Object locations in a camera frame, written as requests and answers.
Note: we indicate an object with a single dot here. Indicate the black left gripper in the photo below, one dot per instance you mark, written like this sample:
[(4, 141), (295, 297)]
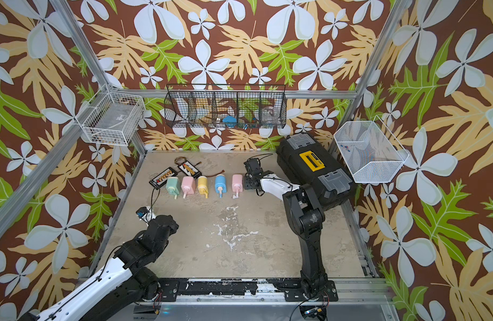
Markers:
[(175, 227)]

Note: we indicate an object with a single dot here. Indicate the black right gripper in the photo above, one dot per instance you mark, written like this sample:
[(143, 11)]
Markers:
[(246, 181)]

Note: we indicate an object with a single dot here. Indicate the pink pencil sharpener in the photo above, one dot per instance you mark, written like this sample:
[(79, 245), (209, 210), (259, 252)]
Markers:
[(188, 186), (237, 185)]

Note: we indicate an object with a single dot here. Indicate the blue pencil sharpener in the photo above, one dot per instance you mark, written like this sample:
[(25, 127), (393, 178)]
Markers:
[(220, 185)]

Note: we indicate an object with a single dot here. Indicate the yellow pencil sharpener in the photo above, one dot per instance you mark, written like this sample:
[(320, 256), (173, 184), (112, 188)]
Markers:
[(202, 186)]

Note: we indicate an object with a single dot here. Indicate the green pencil sharpener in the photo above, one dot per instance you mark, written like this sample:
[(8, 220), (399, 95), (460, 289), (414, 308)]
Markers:
[(173, 186)]

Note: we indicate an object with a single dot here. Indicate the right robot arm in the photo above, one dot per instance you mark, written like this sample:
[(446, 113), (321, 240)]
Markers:
[(305, 217)]

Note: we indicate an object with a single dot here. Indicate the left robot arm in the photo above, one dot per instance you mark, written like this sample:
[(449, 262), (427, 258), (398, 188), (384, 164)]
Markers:
[(123, 280)]

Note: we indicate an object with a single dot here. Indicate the black charging board left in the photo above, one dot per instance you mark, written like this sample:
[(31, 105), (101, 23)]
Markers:
[(161, 179)]

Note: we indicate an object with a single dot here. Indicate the black charging board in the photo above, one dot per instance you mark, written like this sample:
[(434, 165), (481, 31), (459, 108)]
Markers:
[(189, 169), (161, 179)]

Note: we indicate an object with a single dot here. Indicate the black yellow-latch toolbox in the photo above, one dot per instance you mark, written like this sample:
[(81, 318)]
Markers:
[(305, 161)]

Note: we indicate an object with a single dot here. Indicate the black charging board right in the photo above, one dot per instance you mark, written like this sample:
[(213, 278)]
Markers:
[(189, 169)]

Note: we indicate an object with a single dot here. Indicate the white mesh basket right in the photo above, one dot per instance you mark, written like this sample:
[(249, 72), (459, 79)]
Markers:
[(371, 151)]

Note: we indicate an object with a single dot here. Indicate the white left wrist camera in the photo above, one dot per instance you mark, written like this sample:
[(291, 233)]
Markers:
[(145, 214)]

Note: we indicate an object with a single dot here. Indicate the black wire basket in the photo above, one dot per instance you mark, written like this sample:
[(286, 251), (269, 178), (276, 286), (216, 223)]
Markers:
[(226, 106)]

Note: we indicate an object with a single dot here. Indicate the white wire basket left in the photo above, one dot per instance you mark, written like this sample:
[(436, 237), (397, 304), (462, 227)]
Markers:
[(111, 117)]

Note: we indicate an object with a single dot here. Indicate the aluminium frame post right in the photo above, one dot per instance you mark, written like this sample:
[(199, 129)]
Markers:
[(394, 18)]

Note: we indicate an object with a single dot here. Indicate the aluminium frame post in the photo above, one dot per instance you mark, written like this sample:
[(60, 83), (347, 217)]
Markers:
[(394, 18), (89, 56)]

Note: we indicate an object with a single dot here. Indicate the aluminium frame post left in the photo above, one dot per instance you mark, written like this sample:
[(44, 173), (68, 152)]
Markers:
[(89, 56)]

